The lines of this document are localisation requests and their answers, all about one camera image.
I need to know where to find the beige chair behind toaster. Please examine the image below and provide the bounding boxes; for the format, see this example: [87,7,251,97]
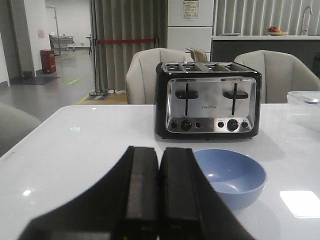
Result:
[125,47,193,105]

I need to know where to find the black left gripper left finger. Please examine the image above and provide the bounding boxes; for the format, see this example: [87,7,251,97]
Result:
[19,146,158,240]

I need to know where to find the blue bowl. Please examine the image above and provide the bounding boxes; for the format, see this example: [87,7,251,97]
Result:
[194,148,267,210]

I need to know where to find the fruit bowl on counter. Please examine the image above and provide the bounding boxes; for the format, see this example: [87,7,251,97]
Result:
[266,26,289,36]

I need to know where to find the black chrome four-slot toaster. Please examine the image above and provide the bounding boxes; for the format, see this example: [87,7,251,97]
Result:
[154,61,262,140]

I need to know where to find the red barrier belt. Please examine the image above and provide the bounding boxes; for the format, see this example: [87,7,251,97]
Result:
[97,38,157,44]

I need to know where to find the wall poster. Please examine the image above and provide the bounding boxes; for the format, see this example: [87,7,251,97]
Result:
[182,0,199,19]

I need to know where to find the red bin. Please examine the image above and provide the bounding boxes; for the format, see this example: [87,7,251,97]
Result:
[40,49,56,74]

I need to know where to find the clear plastic container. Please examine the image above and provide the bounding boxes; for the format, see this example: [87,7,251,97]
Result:
[287,90,320,132]

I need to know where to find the beige folded chairs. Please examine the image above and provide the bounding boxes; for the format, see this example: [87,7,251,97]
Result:
[186,47,208,62]

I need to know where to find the beige chair on right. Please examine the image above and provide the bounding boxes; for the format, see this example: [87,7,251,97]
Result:
[234,50,320,104]

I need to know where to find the metal cart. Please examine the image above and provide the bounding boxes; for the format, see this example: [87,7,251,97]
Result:
[49,35,75,56]

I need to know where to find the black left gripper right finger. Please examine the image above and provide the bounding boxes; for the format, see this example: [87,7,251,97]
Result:
[159,147,253,240]

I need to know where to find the silver faucet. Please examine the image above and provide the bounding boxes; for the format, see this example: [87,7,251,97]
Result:
[301,6,313,36]

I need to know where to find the stanchion post with base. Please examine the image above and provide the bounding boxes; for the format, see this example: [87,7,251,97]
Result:
[88,36,109,97]

